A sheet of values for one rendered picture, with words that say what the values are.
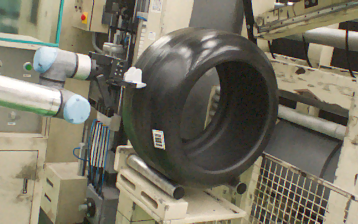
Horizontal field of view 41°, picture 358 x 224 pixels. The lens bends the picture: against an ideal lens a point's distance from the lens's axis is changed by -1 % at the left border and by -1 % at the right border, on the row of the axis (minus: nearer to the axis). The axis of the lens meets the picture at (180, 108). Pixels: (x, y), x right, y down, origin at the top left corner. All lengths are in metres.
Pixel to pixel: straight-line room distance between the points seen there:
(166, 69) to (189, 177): 0.37
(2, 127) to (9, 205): 0.32
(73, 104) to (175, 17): 0.76
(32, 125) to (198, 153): 0.69
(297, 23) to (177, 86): 0.60
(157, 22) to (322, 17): 0.62
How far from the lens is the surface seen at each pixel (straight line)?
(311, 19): 1.85
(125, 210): 2.08
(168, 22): 1.89
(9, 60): 2.00
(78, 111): 1.29
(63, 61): 1.40
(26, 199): 2.13
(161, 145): 1.53
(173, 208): 1.65
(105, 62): 1.48
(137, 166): 1.83
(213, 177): 1.69
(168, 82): 1.51
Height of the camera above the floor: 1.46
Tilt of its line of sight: 10 degrees down
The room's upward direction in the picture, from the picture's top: 10 degrees clockwise
